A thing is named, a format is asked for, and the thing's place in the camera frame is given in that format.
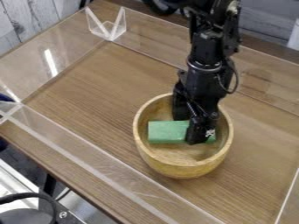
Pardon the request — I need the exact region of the clear acrylic front barrier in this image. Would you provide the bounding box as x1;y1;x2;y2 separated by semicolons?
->
0;84;227;224

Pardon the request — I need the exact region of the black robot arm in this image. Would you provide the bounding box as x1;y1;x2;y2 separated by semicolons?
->
141;0;240;144

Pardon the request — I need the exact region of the clear acrylic corner bracket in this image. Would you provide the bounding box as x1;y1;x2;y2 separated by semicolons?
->
84;7;127;42

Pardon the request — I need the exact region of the black table leg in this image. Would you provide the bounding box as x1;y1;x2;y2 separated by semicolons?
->
43;174;57;196

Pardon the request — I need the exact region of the green rectangular block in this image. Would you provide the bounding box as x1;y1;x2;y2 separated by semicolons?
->
147;119;217;144

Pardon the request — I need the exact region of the brown wooden bowl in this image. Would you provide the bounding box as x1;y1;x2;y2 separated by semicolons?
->
132;93;233;179

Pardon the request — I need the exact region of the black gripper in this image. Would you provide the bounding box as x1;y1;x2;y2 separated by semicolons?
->
172;59;236;145

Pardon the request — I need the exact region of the black metal base plate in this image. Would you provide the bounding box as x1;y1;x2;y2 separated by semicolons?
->
0;198;88;224

